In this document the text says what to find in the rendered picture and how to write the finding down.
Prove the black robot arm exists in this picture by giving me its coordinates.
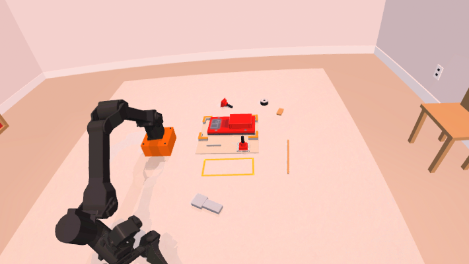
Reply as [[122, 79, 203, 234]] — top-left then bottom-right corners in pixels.
[[55, 99, 165, 255]]

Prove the black toy tyre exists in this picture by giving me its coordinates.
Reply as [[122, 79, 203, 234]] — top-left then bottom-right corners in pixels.
[[260, 98, 269, 106]]

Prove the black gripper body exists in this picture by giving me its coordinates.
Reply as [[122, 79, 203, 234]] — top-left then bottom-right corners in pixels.
[[94, 230, 161, 264]]

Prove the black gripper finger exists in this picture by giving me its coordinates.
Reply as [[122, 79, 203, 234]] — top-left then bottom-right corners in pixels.
[[146, 238, 168, 264]]

